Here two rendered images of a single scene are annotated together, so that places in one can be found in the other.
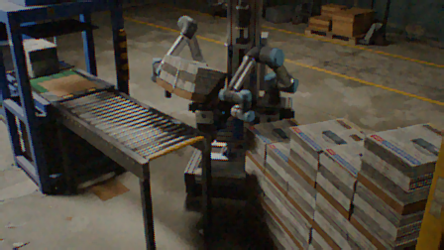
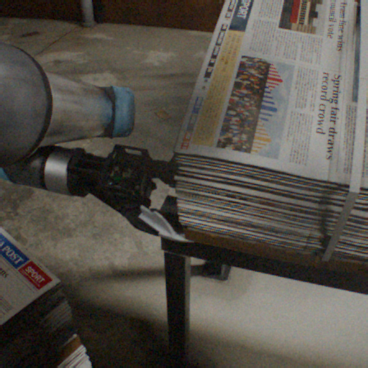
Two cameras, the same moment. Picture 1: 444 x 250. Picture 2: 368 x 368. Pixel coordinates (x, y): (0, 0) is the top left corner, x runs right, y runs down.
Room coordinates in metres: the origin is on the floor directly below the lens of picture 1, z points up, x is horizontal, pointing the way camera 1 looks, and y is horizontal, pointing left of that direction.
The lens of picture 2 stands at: (3.19, -0.19, 1.39)
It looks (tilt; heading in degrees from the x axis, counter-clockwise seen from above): 40 degrees down; 150
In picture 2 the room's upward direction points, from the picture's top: straight up
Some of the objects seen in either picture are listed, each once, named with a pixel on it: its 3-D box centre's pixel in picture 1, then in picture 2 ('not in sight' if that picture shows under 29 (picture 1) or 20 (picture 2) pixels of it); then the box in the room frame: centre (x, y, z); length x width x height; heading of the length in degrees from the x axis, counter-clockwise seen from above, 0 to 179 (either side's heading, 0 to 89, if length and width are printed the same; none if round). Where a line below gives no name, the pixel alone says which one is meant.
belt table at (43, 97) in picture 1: (63, 89); not in sight; (3.67, 1.43, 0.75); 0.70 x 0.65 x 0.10; 43
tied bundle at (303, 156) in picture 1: (331, 152); not in sight; (2.12, -0.60, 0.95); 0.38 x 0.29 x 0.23; 111
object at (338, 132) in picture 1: (331, 133); not in sight; (2.11, -0.58, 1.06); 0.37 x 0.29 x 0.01; 111
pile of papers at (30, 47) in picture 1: (37, 58); not in sight; (4.09, 1.82, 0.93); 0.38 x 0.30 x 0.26; 43
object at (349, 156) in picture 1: (370, 156); not in sight; (1.86, -0.72, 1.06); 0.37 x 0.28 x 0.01; 111
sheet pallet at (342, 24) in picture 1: (341, 22); not in sight; (8.91, -2.40, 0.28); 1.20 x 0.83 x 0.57; 43
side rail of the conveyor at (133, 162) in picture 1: (92, 135); not in sight; (2.75, 0.92, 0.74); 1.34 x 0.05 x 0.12; 43
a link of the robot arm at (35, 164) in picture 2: (245, 114); (29, 162); (2.58, -0.14, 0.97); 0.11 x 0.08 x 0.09; 43
